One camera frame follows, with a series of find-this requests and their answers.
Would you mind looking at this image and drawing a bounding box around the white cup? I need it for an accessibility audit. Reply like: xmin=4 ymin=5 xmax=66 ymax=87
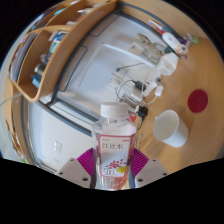
xmin=153 ymin=109 xmax=190 ymax=148

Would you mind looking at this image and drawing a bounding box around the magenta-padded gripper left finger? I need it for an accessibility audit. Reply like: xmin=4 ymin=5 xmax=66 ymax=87
xmin=54 ymin=147 xmax=98 ymax=190

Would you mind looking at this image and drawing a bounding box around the white wall switch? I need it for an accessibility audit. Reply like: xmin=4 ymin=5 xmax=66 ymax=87
xmin=53 ymin=140 xmax=64 ymax=154

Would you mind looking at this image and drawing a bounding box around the flat round red coaster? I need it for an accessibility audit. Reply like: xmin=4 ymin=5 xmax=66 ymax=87
xmin=187 ymin=88 xmax=209 ymax=114

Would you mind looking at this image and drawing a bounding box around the black charger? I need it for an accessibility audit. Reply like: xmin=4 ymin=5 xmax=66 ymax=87
xmin=137 ymin=105 xmax=149 ymax=119

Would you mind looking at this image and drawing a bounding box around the wooden shelf unit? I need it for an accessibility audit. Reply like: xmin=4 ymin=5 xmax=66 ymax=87
xmin=8 ymin=0 xmax=119 ymax=104

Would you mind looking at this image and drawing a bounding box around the grey metal frame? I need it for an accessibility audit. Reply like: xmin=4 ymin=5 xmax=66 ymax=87
xmin=21 ymin=0 xmax=161 ymax=164

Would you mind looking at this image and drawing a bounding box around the white power adapter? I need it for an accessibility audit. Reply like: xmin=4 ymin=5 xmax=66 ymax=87
xmin=128 ymin=88 xmax=144 ymax=103

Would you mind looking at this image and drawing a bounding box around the white tissue pack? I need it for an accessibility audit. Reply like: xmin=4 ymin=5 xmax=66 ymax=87
xmin=156 ymin=51 xmax=180 ymax=77

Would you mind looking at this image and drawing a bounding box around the white wall outlet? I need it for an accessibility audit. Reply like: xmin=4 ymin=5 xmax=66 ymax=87
xmin=109 ymin=74 xmax=124 ymax=88

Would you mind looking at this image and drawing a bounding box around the tree figure toy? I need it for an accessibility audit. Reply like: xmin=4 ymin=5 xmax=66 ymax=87
xmin=136 ymin=32 xmax=164 ymax=64

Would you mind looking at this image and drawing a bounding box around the blue spray bottle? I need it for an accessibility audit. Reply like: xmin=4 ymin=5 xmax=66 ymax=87
xmin=147 ymin=19 xmax=188 ymax=43

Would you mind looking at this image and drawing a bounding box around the wooden upper bunk frame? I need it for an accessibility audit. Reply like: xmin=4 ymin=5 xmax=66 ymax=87
xmin=1 ymin=94 xmax=29 ymax=164

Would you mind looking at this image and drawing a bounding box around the white desk lamp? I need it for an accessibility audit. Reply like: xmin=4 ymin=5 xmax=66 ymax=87
xmin=101 ymin=41 xmax=158 ymax=68

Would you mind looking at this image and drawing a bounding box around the small green block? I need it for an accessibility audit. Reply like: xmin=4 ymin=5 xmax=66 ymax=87
xmin=190 ymin=34 xmax=200 ymax=45

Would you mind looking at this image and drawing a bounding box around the clear bottle with pink drink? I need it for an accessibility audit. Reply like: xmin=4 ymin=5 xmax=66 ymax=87
xmin=91 ymin=101 xmax=138 ymax=191

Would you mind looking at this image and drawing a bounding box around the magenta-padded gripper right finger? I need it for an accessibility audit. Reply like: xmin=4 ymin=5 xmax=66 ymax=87
xmin=129 ymin=147 xmax=170 ymax=188

